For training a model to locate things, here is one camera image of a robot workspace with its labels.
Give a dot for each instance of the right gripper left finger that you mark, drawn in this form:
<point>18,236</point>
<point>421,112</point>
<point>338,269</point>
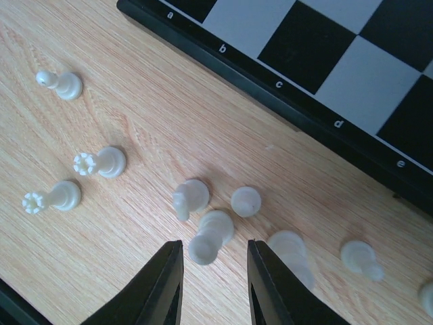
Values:
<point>153,296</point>

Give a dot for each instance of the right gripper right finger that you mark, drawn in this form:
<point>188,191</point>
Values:
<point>277,296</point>

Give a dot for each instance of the white king piece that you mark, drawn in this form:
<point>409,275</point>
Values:
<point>291,249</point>

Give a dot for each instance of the white queen piece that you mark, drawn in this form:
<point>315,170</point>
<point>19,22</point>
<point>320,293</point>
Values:
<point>215,230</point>

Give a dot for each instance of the white knight on table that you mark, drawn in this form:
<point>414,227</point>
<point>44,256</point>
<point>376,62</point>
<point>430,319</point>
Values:
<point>359,257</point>
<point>189,197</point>

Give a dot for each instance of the white pawn on table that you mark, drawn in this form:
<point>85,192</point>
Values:
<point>246,201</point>

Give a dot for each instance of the white rook on table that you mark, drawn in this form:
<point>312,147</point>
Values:
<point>109,162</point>
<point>64,196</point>

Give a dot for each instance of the white bishop on table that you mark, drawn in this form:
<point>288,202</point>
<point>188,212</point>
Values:
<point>425,297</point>

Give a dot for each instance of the white piece on table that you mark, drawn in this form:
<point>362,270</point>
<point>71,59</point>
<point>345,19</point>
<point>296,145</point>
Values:
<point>67,85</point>

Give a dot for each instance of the black and silver chessboard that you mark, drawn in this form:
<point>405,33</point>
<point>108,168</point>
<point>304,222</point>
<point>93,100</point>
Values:
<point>355,75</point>

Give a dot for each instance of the black aluminium frame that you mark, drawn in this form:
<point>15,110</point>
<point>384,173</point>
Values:
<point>18,311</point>

